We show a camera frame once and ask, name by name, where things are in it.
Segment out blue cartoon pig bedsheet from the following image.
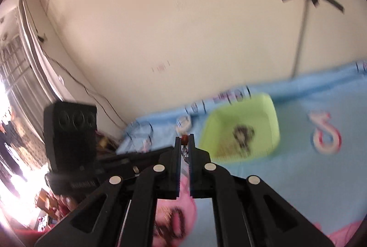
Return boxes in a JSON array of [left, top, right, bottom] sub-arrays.
[[116, 59, 367, 247]]

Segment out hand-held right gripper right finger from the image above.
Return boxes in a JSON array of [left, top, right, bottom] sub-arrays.
[[188, 134, 335, 247]]

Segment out wall conduit pipe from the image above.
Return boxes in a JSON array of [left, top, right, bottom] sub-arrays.
[[291, 3, 311, 78]]

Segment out black cable on bed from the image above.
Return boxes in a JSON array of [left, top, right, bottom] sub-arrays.
[[128, 120, 153, 148]]

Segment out chain with red bead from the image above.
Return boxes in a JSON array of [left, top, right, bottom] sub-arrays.
[[181, 135, 190, 177]]

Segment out small pink wall sticker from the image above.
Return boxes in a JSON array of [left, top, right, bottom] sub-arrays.
[[152, 62, 171, 73]]

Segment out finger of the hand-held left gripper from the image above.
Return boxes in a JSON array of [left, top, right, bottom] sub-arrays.
[[97, 159, 161, 180], [115, 147, 175, 164]]

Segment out light green plastic tray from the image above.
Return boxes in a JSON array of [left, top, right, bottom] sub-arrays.
[[199, 94, 280, 164]]

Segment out black wall cable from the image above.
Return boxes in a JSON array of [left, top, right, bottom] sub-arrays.
[[37, 33, 127, 128]]

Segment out grey curtain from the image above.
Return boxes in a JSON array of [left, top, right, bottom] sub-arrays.
[[17, 0, 65, 110]]

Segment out dark jewelry pile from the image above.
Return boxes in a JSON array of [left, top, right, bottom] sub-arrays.
[[154, 206, 188, 239]]

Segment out jewelry heap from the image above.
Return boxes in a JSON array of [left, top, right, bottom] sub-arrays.
[[232, 124, 256, 156]]

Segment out white charger box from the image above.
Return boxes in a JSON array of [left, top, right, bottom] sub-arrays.
[[176, 117, 192, 130]]

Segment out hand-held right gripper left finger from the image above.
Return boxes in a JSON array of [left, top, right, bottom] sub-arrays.
[[34, 137, 182, 247]]

